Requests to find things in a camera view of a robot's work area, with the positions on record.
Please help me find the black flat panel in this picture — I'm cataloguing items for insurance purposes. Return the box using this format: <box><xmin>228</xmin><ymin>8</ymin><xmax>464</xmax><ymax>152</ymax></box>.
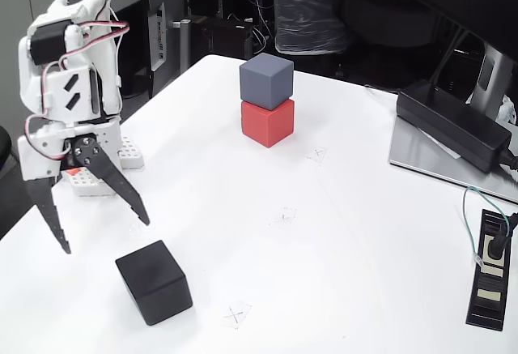
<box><xmin>108</xmin><ymin>0</ymin><xmax>145</xmax><ymax>100</ymax></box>

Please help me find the crumpled white plastic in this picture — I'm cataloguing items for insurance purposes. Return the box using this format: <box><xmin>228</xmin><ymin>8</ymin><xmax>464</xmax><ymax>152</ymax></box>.
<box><xmin>496</xmin><ymin>94</ymin><xmax>518</xmax><ymax>126</ymax></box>

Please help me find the clear tape with X mark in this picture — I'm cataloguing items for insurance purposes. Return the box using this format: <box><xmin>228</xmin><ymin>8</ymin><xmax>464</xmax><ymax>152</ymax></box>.
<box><xmin>222</xmin><ymin>300</ymin><xmax>253</xmax><ymax>330</ymax></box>
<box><xmin>270</xmin><ymin>207</ymin><xmax>299</xmax><ymax>230</ymax></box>
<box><xmin>306</xmin><ymin>146</ymin><xmax>329</xmax><ymax>167</ymax></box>

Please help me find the black power plug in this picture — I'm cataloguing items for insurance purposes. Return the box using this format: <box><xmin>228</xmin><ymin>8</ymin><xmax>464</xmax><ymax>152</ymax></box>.
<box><xmin>485</xmin><ymin>211</ymin><xmax>518</xmax><ymax>260</ymax></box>

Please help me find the black office chair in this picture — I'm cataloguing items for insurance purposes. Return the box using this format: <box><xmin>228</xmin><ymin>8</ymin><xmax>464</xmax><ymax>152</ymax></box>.
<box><xmin>0</xmin><ymin>125</ymin><xmax>21</xmax><ymax>177</ymax></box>

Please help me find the grey block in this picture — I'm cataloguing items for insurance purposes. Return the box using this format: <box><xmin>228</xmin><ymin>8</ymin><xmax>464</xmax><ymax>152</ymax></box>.
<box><xmin>239</xmin><ymin>53</ymin><xmax>295</xmax><ymax>111</ymax></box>

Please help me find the black block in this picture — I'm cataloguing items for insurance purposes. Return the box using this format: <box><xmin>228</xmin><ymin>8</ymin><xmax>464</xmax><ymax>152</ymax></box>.
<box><xmin>115</xmin><ymin>239</ymin><xmax>193</xmax><ymax>326</ymax></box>

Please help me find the black power adapter brick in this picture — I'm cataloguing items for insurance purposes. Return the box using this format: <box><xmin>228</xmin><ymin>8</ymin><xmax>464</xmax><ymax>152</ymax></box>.
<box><xmin>395</xmin><ymin>79</ymin><xmax>513</xmax><ymax>173</ymax></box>

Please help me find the black equipment case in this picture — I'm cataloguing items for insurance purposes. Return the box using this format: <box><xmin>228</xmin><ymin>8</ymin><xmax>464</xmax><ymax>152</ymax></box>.
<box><xmin>189</xmin><ymin>15</ymin><xmax>255</xmax><ymax>60</ymax></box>

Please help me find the green cable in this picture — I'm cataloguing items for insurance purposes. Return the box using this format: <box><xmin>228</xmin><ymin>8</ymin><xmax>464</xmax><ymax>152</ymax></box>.
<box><xmin>462</xmin><ymin>186</ymin><xmax>512</xmax><ymax>266</ymax></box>

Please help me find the silver monitor stand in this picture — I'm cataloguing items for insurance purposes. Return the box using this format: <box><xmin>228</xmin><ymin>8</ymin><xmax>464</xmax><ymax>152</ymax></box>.
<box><xmin>388</xmin><ymin>44</ymin><xmax>518</xmax><ymax>203</ymax></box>

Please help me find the black power strip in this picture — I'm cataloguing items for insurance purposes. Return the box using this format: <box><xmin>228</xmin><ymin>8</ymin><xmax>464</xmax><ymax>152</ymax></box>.
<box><xmin>465</xmin><ymin>208</ymin><xmax>518</xmax><ymax>331</ymax></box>

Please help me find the black power cord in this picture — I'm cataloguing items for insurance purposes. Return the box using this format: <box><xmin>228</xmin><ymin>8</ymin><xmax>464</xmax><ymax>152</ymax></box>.
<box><xmin>498</xmin><ymin>147</ymin><xmax>518</xmax><ymax>173</ymax></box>

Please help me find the plastic wrapped black bin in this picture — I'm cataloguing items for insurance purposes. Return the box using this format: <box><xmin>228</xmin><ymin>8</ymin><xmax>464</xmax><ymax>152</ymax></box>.
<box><xmin>267</xmin><ymin>0</ymin><xmax>351</xmax><ymax>56</ymax></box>

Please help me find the red block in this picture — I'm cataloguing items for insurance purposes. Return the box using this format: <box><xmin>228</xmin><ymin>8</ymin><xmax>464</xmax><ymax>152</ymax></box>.
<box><xmin>241</xmin><ymin>98</ymin><xmax>295</xmax><ymax>148</ymax></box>

